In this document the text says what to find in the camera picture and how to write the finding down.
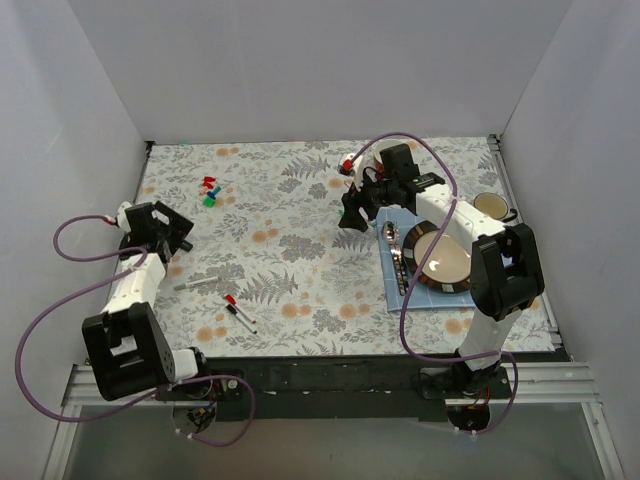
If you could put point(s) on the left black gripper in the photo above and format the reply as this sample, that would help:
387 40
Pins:
175 229

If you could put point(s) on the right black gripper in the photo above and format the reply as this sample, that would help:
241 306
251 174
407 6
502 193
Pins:
357 201

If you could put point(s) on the grey tip white marker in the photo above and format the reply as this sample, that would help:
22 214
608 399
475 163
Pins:
196 283

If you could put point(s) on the long red eraser-cap marker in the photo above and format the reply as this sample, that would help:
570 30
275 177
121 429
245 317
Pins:
242 312

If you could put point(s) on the black cap thin marker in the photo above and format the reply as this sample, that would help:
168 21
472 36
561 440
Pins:
239 317

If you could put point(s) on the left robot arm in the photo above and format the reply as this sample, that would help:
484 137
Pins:
126 347

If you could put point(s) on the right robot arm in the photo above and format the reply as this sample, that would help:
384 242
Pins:
506 277

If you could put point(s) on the metal spoon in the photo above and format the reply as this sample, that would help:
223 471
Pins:
391 234

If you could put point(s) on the floral patterned table mat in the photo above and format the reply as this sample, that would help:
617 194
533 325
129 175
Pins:
273 240

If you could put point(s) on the dark rimmed plate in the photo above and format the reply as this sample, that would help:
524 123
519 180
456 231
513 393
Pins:
448 266

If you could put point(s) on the cream enamel mug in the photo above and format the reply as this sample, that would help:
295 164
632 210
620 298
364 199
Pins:
495 206

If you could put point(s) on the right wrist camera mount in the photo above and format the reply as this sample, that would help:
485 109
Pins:
352 165

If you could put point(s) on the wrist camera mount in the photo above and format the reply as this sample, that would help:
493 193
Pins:
120 219
352 165

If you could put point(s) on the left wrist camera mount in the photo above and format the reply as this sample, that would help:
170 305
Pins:
120 219

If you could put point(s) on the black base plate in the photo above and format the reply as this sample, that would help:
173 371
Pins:
379 386

